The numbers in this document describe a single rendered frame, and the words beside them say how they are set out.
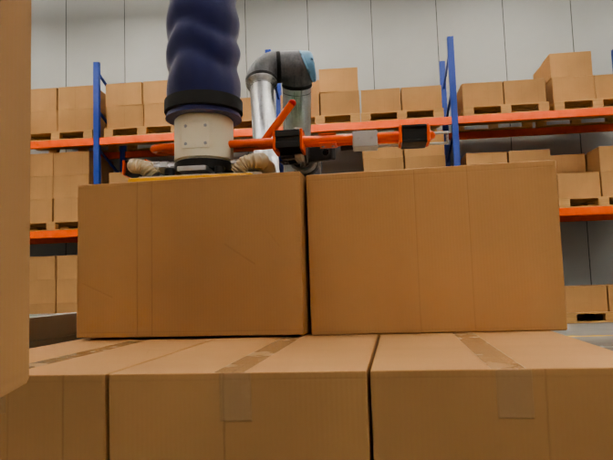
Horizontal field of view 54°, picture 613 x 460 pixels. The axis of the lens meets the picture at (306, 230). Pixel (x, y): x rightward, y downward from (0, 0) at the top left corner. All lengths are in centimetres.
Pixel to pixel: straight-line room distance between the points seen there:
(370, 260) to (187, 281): 46
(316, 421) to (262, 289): 63
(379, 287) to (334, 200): 24
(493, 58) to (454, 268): 960
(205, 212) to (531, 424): 95
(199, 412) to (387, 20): 1036
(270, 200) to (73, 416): 72
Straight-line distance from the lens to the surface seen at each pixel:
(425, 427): 91
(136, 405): 99
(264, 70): 226
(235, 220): 152
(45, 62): 1233
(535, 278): 152
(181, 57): 179
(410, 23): 1107
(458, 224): 150
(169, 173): 170
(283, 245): 148
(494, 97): 943
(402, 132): 171
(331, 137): 171
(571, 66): 982
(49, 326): 175
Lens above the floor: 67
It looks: 5 degrees up
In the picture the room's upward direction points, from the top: 2 degrees counter-clockwise
